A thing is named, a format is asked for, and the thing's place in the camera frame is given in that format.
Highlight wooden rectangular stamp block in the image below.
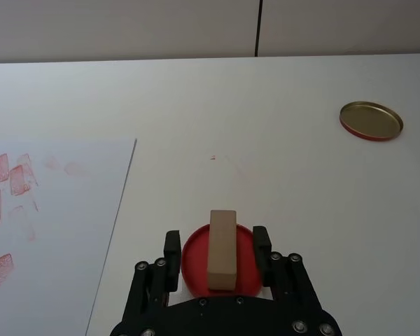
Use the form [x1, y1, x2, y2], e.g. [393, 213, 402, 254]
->
[206, 209, 238, 292]

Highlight round gold tin lid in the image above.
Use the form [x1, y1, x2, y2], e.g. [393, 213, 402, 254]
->
[338, 101, 405, 143]

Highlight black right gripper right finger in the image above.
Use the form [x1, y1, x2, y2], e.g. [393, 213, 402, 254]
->
[252, 225, 325, 316]

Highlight white paper sheet with red stamps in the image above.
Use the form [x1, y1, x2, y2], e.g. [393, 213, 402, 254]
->
[0, 138, 138, 336]

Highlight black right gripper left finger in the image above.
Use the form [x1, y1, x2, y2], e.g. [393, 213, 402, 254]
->
[120, 229, 182, 321]

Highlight round red ink pad tin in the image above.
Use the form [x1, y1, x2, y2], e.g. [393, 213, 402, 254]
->
[181, 223, 265, 300]

